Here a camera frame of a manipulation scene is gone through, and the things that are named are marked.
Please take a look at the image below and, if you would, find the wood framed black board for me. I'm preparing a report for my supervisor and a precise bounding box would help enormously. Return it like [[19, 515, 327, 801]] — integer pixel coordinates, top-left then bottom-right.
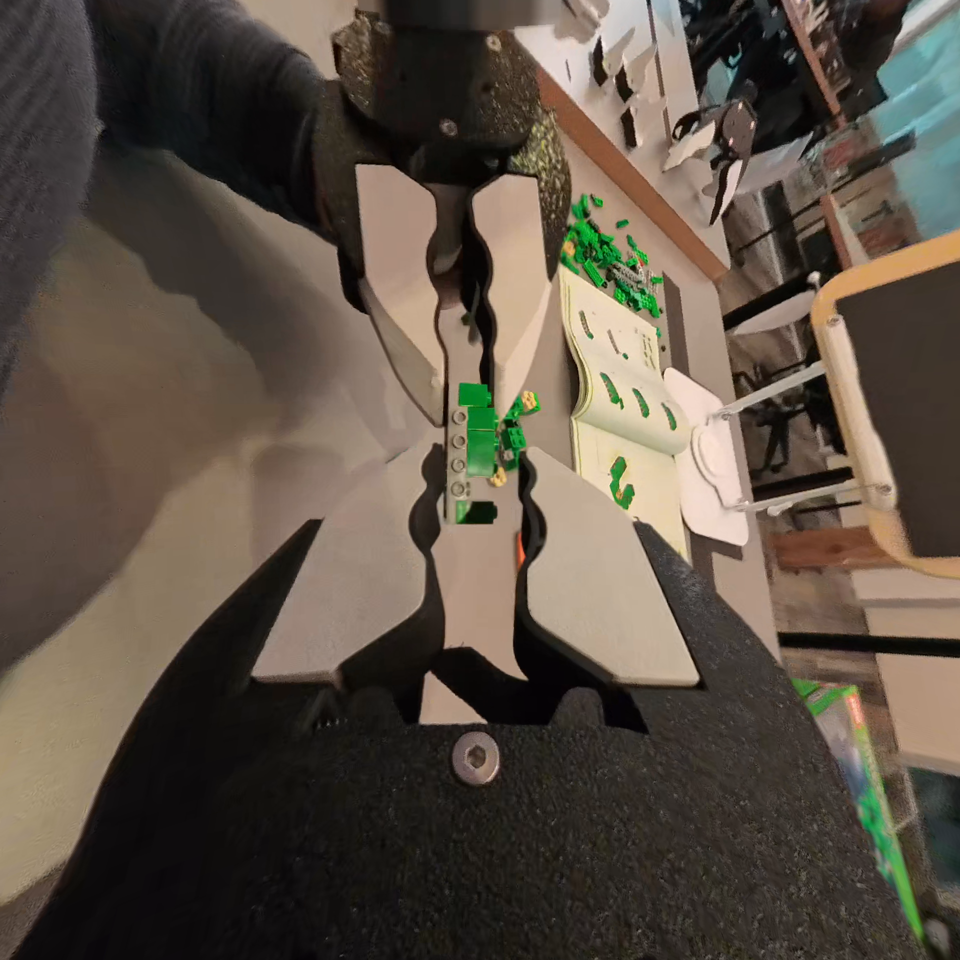
[[810, 232, 960, 582]]

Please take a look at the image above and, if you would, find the row of loose gripper plates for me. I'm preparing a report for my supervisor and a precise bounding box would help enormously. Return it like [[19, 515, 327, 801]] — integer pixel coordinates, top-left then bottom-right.
[[555, 0, 669, 151]]

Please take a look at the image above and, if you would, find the small green brick cluster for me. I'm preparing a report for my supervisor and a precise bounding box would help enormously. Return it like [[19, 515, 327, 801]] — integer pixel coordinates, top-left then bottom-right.
[[491, 390, 543, 489]]

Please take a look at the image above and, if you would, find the person's left forearm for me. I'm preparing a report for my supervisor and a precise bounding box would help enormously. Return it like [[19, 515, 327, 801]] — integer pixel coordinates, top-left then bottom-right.
[[0, 0, 339, 391]]

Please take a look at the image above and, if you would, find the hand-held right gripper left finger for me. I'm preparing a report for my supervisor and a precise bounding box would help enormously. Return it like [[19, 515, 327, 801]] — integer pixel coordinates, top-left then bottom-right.
[[251, 441, 447, 723]]

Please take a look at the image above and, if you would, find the green cardboard box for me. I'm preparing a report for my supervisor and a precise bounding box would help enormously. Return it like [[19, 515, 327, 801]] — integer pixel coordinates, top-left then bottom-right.
[[795, 678, 927, 946]]

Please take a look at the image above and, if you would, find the white desk with wooden edge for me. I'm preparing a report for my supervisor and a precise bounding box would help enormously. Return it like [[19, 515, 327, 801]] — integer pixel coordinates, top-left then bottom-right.
[[517, 0, 732, 282]]

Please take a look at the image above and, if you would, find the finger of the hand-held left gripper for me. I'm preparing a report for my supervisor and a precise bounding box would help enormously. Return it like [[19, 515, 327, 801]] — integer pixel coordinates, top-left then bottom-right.
[[466, 174, 555, 410], [354, 163, 483, 429]]

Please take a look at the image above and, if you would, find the white stand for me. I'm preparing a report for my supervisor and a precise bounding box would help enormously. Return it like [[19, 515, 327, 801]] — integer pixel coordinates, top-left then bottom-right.
[[663, 270, 897, 549]]

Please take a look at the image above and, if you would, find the pile of green bricks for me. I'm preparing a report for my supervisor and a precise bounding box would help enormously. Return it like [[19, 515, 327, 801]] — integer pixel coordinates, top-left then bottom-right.
[[558, 193, 669, 339]]

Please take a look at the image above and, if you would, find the grey desk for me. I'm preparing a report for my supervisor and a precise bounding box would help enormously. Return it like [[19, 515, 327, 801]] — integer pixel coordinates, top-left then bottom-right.
[[0, 0, 781, 960]]

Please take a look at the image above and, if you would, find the black rod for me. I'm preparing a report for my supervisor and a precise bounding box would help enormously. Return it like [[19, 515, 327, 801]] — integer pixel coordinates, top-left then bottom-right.
[[780, 632, 960, 659]]

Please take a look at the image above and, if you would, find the green grey brick assembly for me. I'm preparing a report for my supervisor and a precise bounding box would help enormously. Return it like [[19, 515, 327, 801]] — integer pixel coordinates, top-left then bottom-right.
[[444, 382, 502, 526]]

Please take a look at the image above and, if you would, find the spare black white gripper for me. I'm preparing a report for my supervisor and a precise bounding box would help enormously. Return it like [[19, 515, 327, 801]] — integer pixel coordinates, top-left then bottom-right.
[[663, 97, 759, 226]]

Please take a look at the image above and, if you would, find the open instruction booklet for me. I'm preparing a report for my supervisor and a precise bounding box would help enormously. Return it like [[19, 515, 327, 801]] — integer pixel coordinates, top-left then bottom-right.
[[558, 266, 695, 560]]

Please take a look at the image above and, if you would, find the white cabinet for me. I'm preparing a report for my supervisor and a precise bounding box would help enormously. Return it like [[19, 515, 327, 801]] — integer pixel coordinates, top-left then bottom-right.
[[855, 570, 960, 774]]

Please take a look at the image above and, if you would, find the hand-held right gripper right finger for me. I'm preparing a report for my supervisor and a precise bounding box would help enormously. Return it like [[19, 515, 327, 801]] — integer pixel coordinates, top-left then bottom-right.
[[512, 446, 704, 689]]

